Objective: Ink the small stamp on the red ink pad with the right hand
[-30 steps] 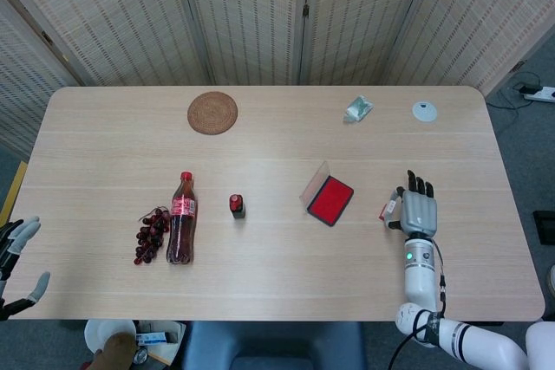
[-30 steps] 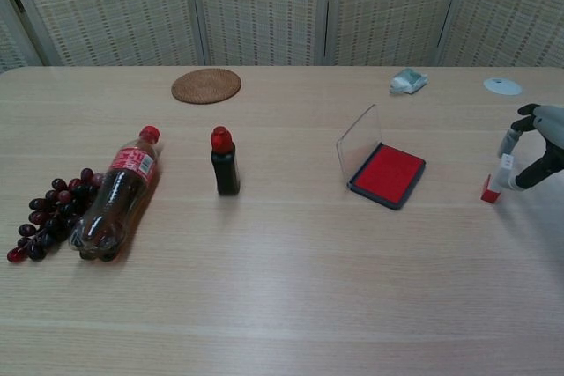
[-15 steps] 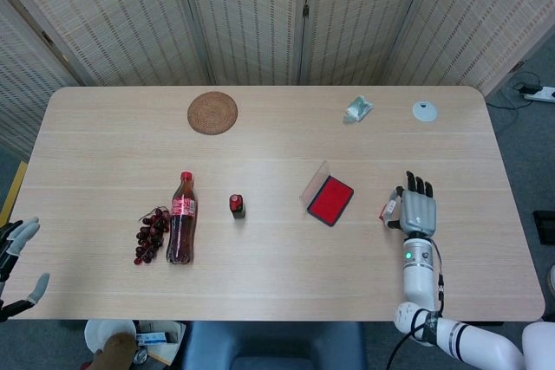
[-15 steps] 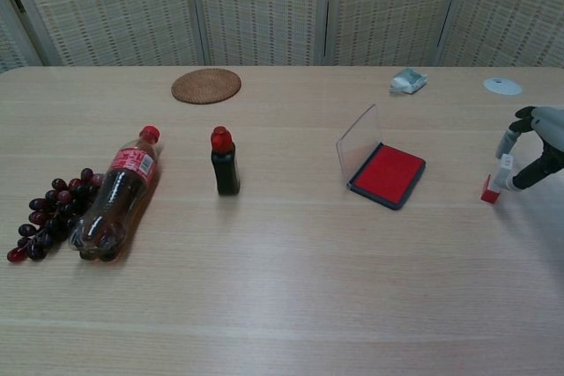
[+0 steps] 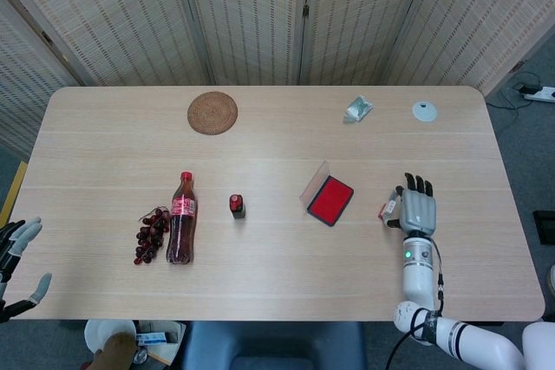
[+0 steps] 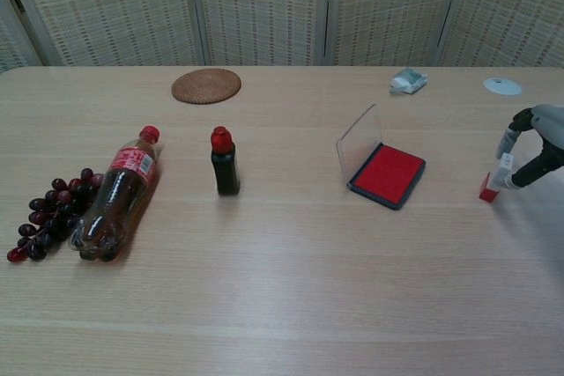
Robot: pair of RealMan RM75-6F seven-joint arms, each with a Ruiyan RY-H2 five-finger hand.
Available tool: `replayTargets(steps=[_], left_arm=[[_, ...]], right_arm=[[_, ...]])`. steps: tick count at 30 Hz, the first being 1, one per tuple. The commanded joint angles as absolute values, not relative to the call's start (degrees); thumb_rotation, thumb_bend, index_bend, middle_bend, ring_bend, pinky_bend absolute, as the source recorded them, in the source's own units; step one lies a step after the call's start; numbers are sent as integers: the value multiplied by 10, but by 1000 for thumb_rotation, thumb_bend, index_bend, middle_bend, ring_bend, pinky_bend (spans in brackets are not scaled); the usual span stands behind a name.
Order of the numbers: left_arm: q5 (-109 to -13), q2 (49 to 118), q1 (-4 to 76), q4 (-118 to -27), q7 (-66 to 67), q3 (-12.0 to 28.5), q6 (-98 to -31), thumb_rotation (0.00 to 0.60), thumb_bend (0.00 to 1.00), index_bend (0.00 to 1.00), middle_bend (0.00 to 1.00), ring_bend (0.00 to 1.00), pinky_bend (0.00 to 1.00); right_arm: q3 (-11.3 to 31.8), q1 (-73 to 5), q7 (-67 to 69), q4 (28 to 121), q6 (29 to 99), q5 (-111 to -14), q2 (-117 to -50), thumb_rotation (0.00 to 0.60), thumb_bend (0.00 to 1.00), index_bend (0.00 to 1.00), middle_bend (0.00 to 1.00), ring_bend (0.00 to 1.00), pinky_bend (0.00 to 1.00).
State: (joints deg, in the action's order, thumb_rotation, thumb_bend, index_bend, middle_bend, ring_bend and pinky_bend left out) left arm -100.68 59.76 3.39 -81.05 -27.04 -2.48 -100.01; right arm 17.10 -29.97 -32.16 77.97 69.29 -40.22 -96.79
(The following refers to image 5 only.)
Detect grey black right robot hand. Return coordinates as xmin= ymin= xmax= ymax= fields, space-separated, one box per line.
xmin=381 ymin=172 xmax=437 ymax=237

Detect grey black left robot hand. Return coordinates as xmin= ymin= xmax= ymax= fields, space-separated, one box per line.
xmin=0 ymin=217 xmax=53 ymax=324

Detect small pink object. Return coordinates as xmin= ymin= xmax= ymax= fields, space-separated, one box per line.
xmin=375 ymin=198 xmax=398 ymax=222

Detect red ink pad clear lid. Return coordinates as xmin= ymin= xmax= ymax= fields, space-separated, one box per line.
xmin=299 ymin=160 xmax=355 ymax=228

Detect small red-capped bottle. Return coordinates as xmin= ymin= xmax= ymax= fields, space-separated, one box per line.
xmin=228 ymin=193 xmax=247 ymax=220

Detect crumpled white green tissue pack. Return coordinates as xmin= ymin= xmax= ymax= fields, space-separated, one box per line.
xmin=343 ymin=95 xmax=375 ymax=124

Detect white round plate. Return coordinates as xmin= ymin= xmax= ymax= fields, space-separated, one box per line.
xmin=84 ymin=319 xmax=138 ymax=354

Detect dark red grape bunch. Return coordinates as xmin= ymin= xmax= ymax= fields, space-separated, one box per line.
xmin=133 ymin=207 xmax=172 ymax=266

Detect black flat floor box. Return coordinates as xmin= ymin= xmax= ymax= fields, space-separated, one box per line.
xmin=532 ymin=210 xmax=555 ymax=246

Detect brown bread loaf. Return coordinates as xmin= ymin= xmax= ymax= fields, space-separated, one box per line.
xmin=93 ymin=333 xmax=139 ymax=370

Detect cola bottle red label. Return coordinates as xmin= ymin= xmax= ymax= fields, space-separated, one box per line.
xmin=166 ymin=171 xmax=197 ymax=266

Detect small blue white box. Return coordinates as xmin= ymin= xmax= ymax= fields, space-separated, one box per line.
xmin=135 ymin=331 xmax=169 ymax=348

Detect white power strip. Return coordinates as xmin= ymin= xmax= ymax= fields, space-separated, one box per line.
xmin=522 ymin=86 xmax=555 ymax=105

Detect dark blue padded seat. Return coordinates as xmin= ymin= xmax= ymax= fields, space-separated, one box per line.
xmin=180 ymin=321 xmax=368 ymax=370

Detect round woven rattan coaster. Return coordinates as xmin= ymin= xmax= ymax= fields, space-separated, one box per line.
xmin=186 ymin=91 xmax=239 ymax=135

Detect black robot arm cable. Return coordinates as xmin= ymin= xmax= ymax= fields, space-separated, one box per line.
xmin=383 ymin=239 xmax=447 ymax=370

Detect grey round cable grommet cover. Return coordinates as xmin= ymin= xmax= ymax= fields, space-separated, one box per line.
xmin=411 ymin=101 xmax=438 ymax=123

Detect black floor cable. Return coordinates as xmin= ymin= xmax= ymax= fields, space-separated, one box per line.
xmin=485 ymin=71 xmax=544 ymax=129

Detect woven folding screen white frame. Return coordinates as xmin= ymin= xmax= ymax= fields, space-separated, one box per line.
xmin=0 ymin=0 xmax=555 ymax=159

